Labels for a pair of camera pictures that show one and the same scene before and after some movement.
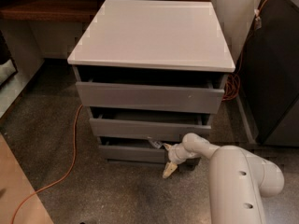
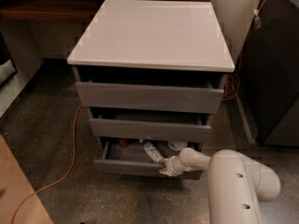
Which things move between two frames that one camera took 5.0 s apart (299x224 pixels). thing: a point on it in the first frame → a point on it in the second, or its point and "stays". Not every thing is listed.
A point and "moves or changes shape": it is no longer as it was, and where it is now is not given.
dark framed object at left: [7, 65] stays
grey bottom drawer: [132, 150] moves or changes shape
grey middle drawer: [137, 122] stays
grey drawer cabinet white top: [149, 72] stays
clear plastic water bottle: [156, 144] → [152, 152]
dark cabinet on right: [267, 83] stays
